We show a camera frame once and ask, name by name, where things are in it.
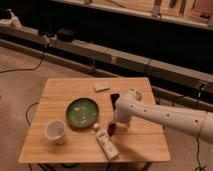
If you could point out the white paper cup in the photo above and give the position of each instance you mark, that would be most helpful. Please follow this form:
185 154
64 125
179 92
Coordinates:
55 131

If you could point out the long wooden shelf ledge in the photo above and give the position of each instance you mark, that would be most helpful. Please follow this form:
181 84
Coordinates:
162 70

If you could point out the wooden folding table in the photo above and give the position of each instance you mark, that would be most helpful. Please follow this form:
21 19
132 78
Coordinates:
142 141

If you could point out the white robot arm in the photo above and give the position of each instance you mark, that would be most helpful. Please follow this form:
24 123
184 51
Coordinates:
193 122

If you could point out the black power adapter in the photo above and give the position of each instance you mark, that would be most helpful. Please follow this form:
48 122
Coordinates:
65 35

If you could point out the white lotion tube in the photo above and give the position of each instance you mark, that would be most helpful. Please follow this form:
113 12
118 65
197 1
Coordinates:
105 142

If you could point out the small beige sponge block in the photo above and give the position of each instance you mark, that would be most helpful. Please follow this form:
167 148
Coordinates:
101 86

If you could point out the green round plate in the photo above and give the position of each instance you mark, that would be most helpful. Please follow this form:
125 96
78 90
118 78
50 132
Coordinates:
82 113

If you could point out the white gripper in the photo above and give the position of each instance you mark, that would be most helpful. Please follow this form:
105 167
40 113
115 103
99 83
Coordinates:
121 125

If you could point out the black smartphone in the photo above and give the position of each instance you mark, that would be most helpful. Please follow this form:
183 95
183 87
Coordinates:
114 98

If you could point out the red chili pepper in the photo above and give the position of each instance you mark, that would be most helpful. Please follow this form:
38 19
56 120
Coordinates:
111 128

